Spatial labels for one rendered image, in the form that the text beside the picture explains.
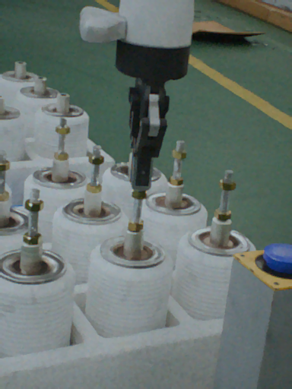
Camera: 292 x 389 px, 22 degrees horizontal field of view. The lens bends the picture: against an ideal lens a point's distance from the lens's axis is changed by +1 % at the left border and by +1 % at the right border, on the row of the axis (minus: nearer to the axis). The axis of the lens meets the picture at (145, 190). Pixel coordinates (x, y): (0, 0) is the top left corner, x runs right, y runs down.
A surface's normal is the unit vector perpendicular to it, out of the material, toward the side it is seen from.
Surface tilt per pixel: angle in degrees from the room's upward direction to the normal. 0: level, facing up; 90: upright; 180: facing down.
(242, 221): 0
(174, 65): 90
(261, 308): 90
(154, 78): 90
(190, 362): 90
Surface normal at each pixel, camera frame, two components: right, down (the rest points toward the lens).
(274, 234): 0.10, -0.92
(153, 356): 0.44, 0.37
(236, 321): -0.89, 0.08
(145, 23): -0.28, 0.33
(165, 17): 0.21, 0.34
